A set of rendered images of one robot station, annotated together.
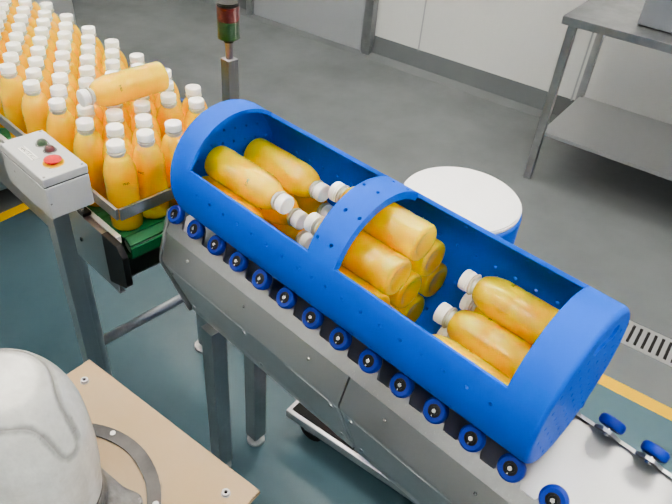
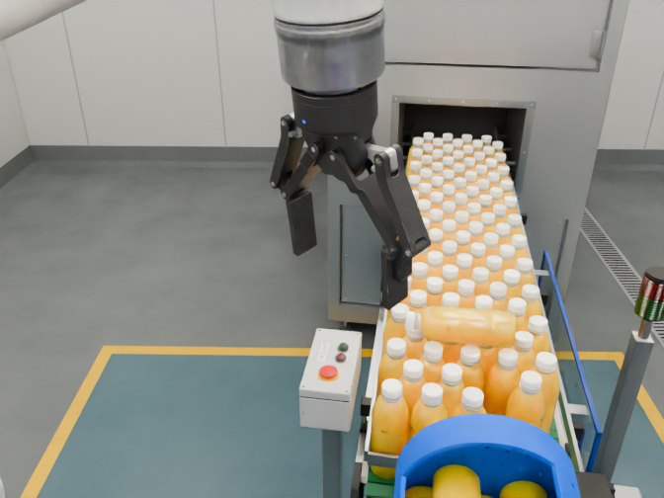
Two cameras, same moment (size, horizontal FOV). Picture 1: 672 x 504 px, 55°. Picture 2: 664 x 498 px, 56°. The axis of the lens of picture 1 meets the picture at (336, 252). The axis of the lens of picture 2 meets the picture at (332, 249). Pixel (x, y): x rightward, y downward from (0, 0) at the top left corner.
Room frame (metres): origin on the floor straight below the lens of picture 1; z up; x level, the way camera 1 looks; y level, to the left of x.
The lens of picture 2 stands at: (0.64, -0.20, 1.91)
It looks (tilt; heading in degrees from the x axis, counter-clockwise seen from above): 29 degrees down; 58
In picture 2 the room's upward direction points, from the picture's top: straight up
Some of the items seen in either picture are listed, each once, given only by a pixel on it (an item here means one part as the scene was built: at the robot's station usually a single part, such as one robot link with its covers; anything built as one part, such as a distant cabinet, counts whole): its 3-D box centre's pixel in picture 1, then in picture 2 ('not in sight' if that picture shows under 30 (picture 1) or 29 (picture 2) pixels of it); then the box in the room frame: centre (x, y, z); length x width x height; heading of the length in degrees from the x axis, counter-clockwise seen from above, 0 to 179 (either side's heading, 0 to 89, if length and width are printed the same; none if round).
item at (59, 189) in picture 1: (46, 172); (332, 376); (1.17, 0.65, 1.05); 0.20 x 0.10 x 0.10; 49
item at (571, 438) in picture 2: not in sight; (531, 267); (1.99, 0.84, 0.96); 1.60 x 0.01 x 0.03; 49
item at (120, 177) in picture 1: (122, 187); (389, 430); (1.22, 0.50, 1.00); 0.07 x 0.07 x 0.20
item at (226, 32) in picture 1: (228, 28); (652, 303); (1.78, 0.36, 1.18); 0.06 x 0.06 x 0.05
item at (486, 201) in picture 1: (461, 199); not in sight; (1.25, -0.28, 1.03); 0.28 x 0.28 x 0.01
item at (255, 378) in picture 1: (255, 378); not in sight; (1.27, 0.21, 0.31); 0.06 x 0.06 x 0.63; 49
